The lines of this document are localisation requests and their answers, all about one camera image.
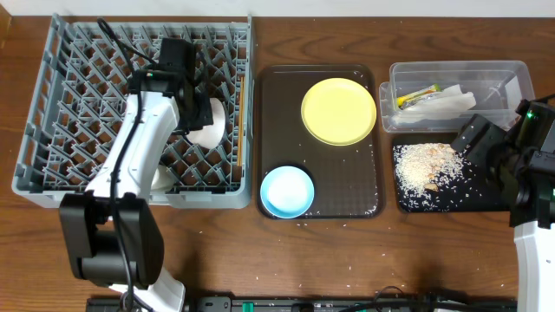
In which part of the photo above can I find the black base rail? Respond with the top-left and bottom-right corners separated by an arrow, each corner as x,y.
85,288 -> 519,312

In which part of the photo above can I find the green orange snack wrapper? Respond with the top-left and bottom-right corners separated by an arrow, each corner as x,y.
396,84 -> 441,108

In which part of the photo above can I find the grey plastic dishwasher rack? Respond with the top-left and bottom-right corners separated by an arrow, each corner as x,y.
11,16 -> 255,209

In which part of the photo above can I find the light blue bowl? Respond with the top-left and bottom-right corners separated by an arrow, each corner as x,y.
258,166 -> 316,219

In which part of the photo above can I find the black flat tray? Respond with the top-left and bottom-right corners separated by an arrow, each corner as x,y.
392,133 -> 513,213

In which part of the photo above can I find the clear plastic waste bin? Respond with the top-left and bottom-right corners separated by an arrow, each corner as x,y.
379,61 -> 535,133

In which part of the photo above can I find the white plastic cup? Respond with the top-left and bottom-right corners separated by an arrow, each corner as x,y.
151,165 -> 175,192

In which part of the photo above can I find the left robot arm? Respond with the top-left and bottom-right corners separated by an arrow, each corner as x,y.
59,38 -> 227,311

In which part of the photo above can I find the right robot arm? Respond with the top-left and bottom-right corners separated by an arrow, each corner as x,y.
451,94 -> 554,312

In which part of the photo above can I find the white pink bowl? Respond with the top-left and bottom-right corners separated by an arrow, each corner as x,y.
186,98 -> 228,149

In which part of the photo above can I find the yellow round plate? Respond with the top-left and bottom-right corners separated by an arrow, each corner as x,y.
300,78 -> 377,146

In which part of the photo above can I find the dark brown serving tray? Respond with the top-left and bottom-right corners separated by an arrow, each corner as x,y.
254,64 -> 384,219

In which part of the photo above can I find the white crumpled napkin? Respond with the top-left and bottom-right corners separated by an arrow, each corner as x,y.
391,84 -> 476,124

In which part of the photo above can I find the pile of rice scraps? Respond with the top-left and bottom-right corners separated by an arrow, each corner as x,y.
393,142 -> 493,209

